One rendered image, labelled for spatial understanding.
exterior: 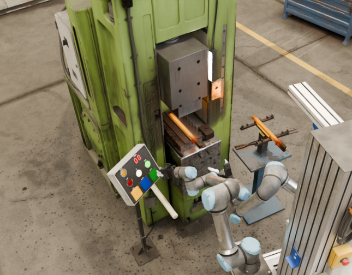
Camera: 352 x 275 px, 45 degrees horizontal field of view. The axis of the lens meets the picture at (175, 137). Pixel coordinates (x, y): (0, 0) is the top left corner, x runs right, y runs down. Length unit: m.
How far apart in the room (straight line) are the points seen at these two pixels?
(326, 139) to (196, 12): 1.40
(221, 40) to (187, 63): 0.40
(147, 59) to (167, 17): 0.30
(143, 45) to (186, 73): 0.35
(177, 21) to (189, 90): 0.48
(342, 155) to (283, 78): 3.95
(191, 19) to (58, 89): 3.21
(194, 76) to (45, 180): 2.27
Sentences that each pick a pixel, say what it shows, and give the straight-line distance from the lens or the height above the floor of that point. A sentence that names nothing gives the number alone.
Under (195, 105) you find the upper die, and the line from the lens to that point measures 3.05.
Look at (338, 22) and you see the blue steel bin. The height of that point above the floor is 0.27.
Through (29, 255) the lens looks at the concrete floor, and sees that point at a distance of 4.07.
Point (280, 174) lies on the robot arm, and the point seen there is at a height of 1.26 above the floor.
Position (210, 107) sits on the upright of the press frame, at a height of 1.10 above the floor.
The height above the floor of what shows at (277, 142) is 0.97.
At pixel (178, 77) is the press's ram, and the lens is 2.81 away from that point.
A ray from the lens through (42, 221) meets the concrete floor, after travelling 4.25.
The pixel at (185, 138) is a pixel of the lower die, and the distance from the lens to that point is 3.27.
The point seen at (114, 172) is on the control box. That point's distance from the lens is 2.80.
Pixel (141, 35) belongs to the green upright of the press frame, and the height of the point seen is 1.92.
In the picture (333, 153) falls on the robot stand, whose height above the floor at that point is 2.03.
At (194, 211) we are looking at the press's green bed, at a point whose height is 0.15.
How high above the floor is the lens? 3.25
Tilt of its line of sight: 43 degrees down
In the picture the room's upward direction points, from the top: 4 degrees counter-clockwise
